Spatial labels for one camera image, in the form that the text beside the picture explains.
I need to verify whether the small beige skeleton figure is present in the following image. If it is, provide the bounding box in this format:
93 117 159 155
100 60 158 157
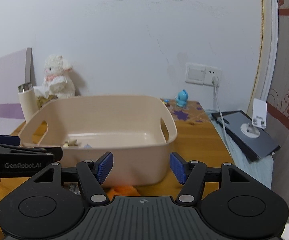
62 139 81 148

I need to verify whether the orange plush toy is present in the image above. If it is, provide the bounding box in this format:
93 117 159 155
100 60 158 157
106 185 140 200

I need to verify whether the purple white headboard panel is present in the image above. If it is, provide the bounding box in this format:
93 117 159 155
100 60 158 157
0 48 32 134

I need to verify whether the cream thermos bottle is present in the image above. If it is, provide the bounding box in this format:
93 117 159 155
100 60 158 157
18 82 38 123

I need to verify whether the tissue box with tissue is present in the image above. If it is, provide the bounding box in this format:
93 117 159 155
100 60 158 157
33 85 58 109

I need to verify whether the beige plastic storage bin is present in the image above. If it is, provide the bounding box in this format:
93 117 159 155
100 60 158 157
19 95 177 187

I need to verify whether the dark grey tablet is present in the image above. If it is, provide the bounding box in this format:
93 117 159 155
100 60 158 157
212 111 281 162

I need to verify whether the white plush bunny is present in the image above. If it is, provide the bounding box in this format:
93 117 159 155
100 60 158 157
42 55 76 99

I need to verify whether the blue bird figurine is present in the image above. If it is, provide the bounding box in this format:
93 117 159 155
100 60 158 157
175 89 188 107

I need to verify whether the white phone stand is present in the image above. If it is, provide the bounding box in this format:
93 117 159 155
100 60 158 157
240 99 267 139

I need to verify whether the white plug and cable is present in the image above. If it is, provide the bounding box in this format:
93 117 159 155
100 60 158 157
211 76 231 153

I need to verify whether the white wall switch socket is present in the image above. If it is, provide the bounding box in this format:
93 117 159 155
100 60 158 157
186 62 222 87

